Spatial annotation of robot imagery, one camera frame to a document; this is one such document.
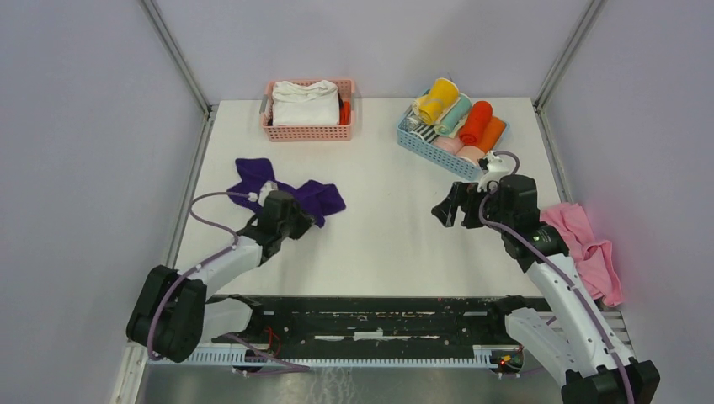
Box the orange and peach rolled towel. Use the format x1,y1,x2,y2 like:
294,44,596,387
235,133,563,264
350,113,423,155
456,116,507,164

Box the orange towel in pink basket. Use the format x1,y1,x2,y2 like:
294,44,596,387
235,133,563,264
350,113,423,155
339,100,351,125

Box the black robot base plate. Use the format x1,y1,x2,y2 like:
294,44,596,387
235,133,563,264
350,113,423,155
237,295,550,359

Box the teal rolled towel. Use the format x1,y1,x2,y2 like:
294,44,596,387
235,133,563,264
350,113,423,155
434,93,472,136

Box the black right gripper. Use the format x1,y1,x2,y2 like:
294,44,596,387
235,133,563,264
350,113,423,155
431,180,513,233

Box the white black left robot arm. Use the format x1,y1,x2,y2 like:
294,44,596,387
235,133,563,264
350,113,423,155
125,189,316,363

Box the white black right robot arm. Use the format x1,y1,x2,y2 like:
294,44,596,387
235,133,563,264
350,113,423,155
431,174,661,403

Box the crumpled pink cloth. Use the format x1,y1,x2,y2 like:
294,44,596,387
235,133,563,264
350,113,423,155
541,203,625,307

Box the red-orange rolled towel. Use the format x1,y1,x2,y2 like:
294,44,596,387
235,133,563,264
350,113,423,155
458,100,493,146

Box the white slotted cable duct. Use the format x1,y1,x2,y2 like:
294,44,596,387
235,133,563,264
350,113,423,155
180,346,497,369

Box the pink perforated plastic basket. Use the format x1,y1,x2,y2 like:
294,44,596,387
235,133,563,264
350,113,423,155
259,78,355,142

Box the folded white towel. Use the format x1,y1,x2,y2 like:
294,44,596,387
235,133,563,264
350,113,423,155
271,80,340,126

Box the blue perforated plastic basket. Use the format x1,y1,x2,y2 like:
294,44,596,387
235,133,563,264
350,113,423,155
397,106,509,180

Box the yellow towel with grey pattern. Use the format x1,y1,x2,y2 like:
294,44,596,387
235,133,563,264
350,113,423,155
419,77,460,125

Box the green white striped rolled towel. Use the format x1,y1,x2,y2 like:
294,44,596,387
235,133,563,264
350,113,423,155
409,124,440,144

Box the purple cloth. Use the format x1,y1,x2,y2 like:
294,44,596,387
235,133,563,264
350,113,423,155
227,157,347,227

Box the pink rolled towel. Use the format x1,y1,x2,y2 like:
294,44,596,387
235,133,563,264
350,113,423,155
432,136,463,155

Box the yellow rolled towel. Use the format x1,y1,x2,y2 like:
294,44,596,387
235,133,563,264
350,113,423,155
411,95,426,117

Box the grey white rolled towel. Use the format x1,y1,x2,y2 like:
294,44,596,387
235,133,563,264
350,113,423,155
404,116,423,132

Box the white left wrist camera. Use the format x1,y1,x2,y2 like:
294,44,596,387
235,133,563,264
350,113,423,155
248,181,279,206

